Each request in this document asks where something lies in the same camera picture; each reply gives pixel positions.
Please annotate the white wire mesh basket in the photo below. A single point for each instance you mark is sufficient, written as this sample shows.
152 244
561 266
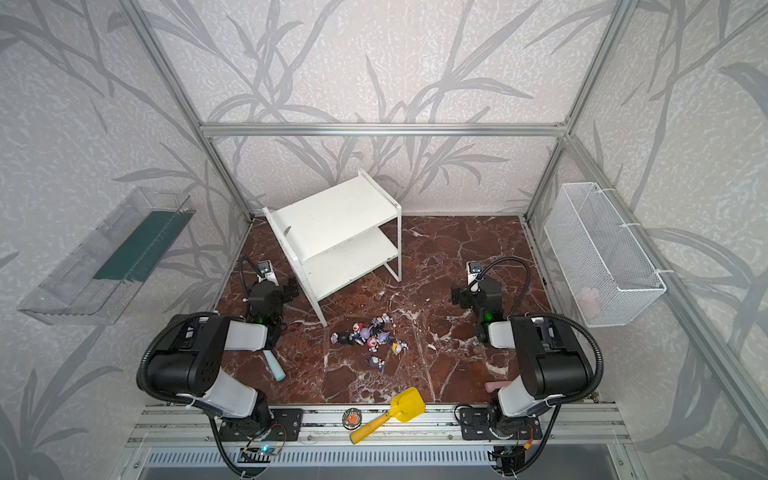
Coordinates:
595 247

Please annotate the black hooded kuromi figure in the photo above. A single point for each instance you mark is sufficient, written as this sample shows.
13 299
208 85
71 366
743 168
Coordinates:
343 338

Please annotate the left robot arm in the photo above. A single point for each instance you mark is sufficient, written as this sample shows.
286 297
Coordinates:
183 363

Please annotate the purple striped bow kuromi figure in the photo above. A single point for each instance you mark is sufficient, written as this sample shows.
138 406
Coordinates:
374 343

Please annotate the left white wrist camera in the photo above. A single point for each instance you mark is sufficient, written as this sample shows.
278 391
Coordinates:
265 272

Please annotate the clear plastic wall bin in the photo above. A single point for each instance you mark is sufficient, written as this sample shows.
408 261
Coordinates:
95 283

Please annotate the white two-tier metal shelf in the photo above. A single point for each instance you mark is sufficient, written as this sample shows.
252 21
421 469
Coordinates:
339 235

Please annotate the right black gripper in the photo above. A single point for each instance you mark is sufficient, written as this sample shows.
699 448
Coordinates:
477 296

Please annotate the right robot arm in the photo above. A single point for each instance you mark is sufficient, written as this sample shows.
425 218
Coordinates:
558 360

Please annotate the yellow plastic toy shovel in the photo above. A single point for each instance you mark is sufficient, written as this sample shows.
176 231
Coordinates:
404 407

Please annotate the yellow doraemon figure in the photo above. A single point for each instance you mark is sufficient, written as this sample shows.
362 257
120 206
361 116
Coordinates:
399 347

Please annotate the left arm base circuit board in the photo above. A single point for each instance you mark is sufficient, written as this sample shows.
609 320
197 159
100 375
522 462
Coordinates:
259 454

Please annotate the small dark figure front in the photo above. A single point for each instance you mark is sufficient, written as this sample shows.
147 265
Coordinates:
376 363

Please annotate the round orange badge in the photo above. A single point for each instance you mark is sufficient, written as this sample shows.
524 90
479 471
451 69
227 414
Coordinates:
352 419

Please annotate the purple kuromi figure black bow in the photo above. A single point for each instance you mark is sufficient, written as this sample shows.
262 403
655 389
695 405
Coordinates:
380 330

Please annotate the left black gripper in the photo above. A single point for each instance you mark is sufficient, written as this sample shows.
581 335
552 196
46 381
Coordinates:
264 294

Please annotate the pink object in basket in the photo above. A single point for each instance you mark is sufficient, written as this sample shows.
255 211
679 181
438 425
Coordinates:
588 300

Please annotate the red cap doraemon figure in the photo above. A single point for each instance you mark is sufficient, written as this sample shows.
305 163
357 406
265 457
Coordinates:
360 334

